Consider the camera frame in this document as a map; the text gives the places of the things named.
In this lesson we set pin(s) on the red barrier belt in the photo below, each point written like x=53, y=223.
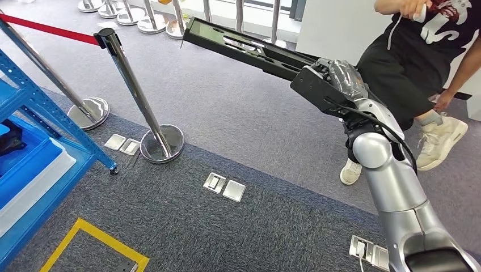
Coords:
x=49, y=29

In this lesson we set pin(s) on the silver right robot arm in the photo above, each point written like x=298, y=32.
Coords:
x=398, y=187

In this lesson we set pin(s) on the person's right forearm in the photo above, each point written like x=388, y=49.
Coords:
x=387, y=5

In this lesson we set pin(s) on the black plastic plate frame part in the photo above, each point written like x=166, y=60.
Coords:
x=199, y=32

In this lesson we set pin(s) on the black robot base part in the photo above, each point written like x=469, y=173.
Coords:
x=126, y=267

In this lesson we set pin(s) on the yellow floor tape square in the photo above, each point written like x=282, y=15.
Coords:
x=112, y=241

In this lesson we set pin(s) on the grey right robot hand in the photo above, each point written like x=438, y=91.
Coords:
x=345, y=79

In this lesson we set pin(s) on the person's left forearm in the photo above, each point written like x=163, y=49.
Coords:
x=466, y=64

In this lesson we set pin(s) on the person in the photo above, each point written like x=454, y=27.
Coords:
x=406, y=67

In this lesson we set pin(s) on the metal floor socket box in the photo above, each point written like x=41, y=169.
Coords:
x=115, y=142
x=380, y=258
x=234, y=191
x=214, y=183
x=130, y=147
x=360, y=247

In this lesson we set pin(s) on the black car trim part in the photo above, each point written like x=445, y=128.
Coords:
x=11, y=140

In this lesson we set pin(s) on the person's right hand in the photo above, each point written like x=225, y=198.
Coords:
x=409, y=8

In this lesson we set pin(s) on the chrome stanchion with black head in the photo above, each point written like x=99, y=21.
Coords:
x=161, y=144

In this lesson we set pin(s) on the blue metal shelf rack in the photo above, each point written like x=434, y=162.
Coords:
x=56, y=110

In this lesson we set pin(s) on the person's left hand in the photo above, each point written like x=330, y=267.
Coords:
x=444, y=100

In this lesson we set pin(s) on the white handheld device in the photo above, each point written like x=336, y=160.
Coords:
x=421, y=15

